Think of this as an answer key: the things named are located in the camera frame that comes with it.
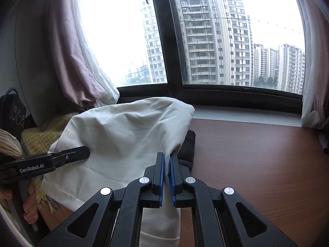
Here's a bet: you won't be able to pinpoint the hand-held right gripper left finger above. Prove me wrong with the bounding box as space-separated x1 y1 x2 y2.
34 152 165 247

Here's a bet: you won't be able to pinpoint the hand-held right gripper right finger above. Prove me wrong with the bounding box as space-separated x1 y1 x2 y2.
169 151 300 247

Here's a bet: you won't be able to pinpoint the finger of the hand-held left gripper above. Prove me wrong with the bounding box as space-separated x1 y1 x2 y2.
47 146 91 170

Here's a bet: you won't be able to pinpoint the white pants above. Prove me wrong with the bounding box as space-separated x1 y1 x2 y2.
41 96 196 247

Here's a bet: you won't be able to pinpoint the person's left hand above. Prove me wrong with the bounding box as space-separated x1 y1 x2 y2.
0 181 39 225

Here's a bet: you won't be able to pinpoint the beige ribbed knit cloth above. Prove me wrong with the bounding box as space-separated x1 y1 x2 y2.
0 128 22 159

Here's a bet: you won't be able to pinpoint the yellow woven blanket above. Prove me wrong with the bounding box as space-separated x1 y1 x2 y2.
21 113 78 213

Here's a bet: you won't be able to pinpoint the black folded cloth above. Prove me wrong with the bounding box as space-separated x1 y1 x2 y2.
177 130 197 172

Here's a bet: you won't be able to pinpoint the white sheer curtain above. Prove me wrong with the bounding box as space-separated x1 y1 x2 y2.
286 0 329 129
67 0 120 106

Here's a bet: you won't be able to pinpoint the pink curtain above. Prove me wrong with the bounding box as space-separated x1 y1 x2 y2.
310 109 329 131
47 0 108 109

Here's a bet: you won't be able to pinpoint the high-rise apartment buildings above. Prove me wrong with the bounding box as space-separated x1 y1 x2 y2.
125 0 306 94

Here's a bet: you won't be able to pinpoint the black device with cable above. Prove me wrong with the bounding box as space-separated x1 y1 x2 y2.
0 87 28 140

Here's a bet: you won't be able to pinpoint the dark window frame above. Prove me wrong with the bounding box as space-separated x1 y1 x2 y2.
117 0 304 114

